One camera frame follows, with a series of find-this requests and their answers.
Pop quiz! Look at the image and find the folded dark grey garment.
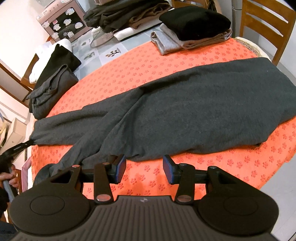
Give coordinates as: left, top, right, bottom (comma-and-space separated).
27, 64, 78, 120

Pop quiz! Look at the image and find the brown wooden chair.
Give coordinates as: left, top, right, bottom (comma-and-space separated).
239, 0, 295, 66
1, 54, 39, 108

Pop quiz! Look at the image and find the dark grey long-sleeve garment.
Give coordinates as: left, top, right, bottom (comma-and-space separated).
31, 58, 295, 184

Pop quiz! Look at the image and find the white folded cloth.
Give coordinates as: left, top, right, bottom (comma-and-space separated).
29, 39, 72, 84

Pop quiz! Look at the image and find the pile of dark clothes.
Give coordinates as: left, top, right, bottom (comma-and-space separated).
83, 1, 171, 34

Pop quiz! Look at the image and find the brown wooden chair right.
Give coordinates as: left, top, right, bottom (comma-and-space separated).
239, 0, 295, 66

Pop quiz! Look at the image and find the black folded sweater stack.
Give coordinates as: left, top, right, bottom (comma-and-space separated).
159, 6, 231, 41

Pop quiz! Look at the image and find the black folded garment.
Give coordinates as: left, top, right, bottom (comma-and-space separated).
34, 44, 81, 90

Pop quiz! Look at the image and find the person's left hand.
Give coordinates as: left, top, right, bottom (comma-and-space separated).
0, 165, 20, 189

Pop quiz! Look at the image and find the grey folded garment under stack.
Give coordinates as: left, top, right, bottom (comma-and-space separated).
151, 24, 232, 56

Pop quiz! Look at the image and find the orange flower-pattern mat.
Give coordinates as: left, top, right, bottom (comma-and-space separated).
30, 38, 296, 201

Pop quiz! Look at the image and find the brown wooden chair left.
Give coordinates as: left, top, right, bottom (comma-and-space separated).
1, 54, 39, 108

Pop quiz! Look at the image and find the pink box with cups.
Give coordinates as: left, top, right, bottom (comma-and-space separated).
36, 0, 91, 42

